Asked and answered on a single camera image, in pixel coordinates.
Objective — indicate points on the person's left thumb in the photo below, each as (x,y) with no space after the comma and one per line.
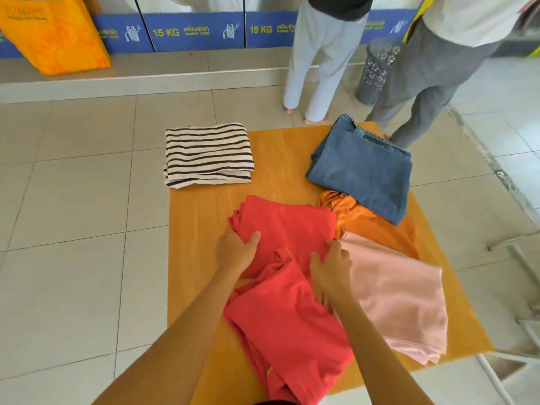
(254,241)

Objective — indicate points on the folded blue jeans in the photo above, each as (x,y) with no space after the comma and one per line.
(363,172)

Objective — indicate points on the light pink garment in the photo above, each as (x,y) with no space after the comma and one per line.
(396,299)

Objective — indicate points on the orange garment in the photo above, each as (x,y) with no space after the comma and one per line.
(371,225)

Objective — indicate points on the person's right forearm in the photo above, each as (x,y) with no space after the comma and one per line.
(373,354)

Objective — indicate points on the person's right thumb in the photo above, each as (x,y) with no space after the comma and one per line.
(316,262)

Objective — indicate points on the person's right hand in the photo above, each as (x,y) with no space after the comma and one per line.
(333,272)

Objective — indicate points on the person's left hand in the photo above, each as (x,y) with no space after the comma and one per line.
(235,253)

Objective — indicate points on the white metal frame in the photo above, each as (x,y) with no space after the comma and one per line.
(512,358)

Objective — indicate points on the yellow bag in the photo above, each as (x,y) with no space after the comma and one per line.
(417,16)

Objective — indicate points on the orange shopping bag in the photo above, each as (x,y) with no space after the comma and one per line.
(50,33)

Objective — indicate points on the person's left forearm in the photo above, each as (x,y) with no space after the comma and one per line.
(177,345)

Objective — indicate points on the grey perforated laundry basket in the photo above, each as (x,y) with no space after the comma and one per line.
(377,71)

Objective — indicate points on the washing machine with blue panel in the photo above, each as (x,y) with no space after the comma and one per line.
(270,29)
(194,31)
(388,25)
(122,33)

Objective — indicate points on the red garment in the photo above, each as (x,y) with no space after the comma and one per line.
(287,324)

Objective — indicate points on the folded black-and-white striped shirt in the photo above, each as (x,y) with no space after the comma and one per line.
(209,156)

